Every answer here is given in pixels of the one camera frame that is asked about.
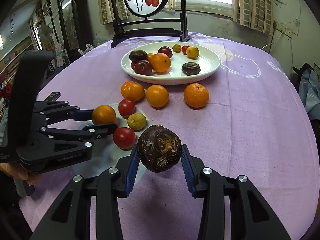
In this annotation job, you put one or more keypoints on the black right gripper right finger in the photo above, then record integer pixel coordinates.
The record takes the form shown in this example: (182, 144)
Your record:
(251, 215)

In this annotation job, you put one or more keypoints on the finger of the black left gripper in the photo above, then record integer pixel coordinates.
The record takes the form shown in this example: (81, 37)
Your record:
(46, 113)
(66, 139)

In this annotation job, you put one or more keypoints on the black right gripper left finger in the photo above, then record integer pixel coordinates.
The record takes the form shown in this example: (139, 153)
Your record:
(69, 215)

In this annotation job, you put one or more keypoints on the small red cherry tomato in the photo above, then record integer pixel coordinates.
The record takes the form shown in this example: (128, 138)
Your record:
(184, 49)

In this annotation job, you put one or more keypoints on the left human hand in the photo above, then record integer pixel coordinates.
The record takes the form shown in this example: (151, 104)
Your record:
(17, 171)

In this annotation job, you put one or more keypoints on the white plastic bag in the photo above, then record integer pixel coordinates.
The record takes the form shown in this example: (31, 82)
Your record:
(89, 47)

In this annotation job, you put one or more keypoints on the pale yellow small fruit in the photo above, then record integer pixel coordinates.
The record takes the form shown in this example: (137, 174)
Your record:
(136, 121)

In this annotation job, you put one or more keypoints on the purple printed tablecloth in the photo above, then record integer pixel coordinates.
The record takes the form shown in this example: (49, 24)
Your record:
(254, 124)

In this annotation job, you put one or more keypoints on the orange tangerine on plate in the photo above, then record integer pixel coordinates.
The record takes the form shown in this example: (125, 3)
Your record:
(160, 63)

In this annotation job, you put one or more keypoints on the olive green small fruit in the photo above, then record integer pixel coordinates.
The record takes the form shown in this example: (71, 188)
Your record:
(177, 48)

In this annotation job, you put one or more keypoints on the blue cloth pile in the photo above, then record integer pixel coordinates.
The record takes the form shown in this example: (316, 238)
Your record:
(309, 93)

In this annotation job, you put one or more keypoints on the white oval plate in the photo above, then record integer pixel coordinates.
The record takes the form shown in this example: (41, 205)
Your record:
(208, 60)

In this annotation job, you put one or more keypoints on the right beige curtain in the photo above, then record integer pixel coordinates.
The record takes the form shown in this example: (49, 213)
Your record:
(254, 14)

